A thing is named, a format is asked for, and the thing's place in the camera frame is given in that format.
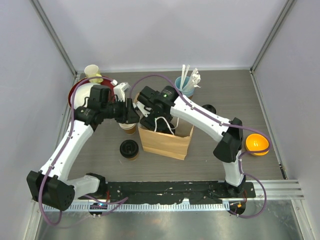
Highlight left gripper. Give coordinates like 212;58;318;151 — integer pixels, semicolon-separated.
102;97;142;125

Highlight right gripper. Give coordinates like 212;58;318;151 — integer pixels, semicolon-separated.
139;108;173;139

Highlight stack of paper cups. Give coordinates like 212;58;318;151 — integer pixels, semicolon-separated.
119;123;137;135

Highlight black lid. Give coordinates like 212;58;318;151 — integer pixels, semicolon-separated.
157;123;176;135
119;139;139;159

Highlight paper cup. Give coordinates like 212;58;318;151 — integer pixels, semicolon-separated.
127;154;139;161

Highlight brown paper bag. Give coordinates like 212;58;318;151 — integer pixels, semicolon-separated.
137;119;194;160

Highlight stack of black lids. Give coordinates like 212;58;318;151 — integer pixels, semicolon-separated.
202;104;217;114

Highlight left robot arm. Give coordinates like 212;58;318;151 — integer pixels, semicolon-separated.
26;82;139;211

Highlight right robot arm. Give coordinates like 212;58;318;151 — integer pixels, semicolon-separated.
133;85;246;198

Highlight cardboard cup carrier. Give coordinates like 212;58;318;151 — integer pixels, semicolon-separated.
133;92;140;104

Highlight blue straw holder cup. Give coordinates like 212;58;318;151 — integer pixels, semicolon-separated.
174;76;195;99

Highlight red round tray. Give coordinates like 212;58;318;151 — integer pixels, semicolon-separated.
68;77;117;110

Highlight white wrapped straws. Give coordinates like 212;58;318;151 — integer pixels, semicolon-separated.
180;65;201;89

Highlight white paper plate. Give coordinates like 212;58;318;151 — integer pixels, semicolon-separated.
73;82;94;109

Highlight yellow mug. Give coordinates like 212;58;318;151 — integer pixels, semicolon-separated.
84;64;103;84

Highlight orange bowl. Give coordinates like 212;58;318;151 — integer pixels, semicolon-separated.
245;133;270;156

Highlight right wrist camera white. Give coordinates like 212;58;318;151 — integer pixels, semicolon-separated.
133;101;151;117

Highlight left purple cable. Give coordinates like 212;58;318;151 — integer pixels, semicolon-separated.
37;76;130;230

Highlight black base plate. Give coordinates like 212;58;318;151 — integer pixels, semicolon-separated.
77;180;256;205

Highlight aluminium front rail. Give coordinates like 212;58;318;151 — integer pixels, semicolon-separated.
31;179;306;213

